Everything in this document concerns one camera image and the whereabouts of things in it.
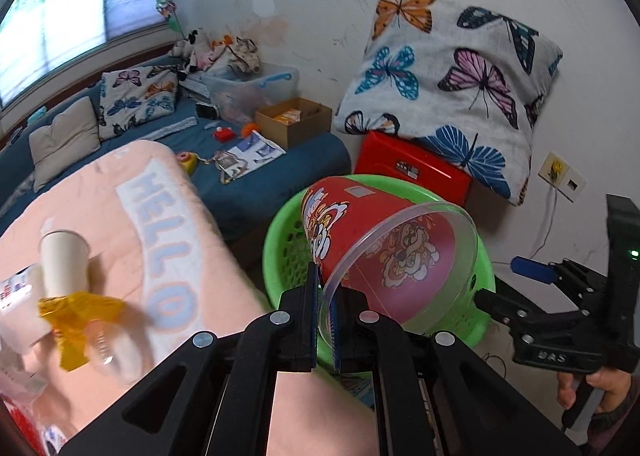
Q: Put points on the white paper cup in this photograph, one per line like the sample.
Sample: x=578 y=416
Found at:
x=62 y=261

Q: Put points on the red plastic stool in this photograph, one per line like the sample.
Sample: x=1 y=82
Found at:
x=400 y=158

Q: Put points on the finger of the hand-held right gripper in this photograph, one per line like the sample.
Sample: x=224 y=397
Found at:
x=532 y=268
x=505 y=308

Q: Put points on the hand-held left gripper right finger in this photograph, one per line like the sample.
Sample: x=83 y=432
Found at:
x=336 y=341

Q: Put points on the small black device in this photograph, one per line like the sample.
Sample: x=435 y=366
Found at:
x=206 y=111

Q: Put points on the open magazine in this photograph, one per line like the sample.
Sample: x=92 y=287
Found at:
x=250 y=153

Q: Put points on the beige patterned cloth toy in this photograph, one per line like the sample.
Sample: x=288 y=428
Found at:
x=245 y=56

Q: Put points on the yellow plastic wrapper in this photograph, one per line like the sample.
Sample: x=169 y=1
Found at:
x=75 y=316

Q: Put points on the small red box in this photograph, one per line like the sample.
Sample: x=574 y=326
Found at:
x=223 y=134

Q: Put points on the beige pillow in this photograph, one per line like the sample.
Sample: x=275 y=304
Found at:
x=62 y=141

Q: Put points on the blue mattress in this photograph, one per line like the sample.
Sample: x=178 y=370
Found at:
x=280 y=171

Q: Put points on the yellow toy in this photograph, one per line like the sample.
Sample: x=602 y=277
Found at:
x=188 y=162

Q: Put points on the cardboard box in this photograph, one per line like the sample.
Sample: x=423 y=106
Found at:
x=300 y=133

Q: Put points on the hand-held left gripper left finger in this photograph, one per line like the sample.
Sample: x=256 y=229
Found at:
x=314 y=321

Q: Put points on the stack of papers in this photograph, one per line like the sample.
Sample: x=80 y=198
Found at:
x=194 y=85

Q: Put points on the red printed snack cup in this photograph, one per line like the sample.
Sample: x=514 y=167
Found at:
x=400 y=246

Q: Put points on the white wall outlet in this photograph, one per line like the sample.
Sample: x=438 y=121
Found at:
x=570 y=183

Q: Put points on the orange toy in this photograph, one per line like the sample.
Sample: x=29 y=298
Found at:
x=249 y=129

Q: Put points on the green plastic basket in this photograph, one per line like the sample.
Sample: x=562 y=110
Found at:
x=285 y=246

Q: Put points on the clear plastic storage bin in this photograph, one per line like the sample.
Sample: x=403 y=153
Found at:
x=250 y=86

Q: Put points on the yellow packets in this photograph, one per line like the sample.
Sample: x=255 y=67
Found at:
x=290 y=117

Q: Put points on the green pinwheel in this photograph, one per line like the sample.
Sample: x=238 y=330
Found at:
x=167 y=6

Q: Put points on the white lace strip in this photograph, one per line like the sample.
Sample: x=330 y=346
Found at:
x=172 y=127

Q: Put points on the small butterfly print pillow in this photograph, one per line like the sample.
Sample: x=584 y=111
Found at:
x=135 y=96

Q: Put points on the clear plastic bottle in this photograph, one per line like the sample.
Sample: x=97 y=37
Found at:
x=117 y=353

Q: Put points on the window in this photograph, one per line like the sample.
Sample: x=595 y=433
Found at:
x=65 y=1

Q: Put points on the large butterfly print pillow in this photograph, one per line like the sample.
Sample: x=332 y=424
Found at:
x=450 y=76

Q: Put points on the person's right forearm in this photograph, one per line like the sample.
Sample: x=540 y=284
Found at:
x=607 y=428

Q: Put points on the person's right hand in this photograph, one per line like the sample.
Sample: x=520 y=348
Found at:
x=612 y=388

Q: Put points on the red and white wrapper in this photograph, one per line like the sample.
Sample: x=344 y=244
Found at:
x=20 y=416

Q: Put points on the yellow plug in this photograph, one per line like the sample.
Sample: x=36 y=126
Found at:
x=557 y=168

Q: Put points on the pink lettered blanket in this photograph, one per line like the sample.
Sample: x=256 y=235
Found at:
x=165 y=246

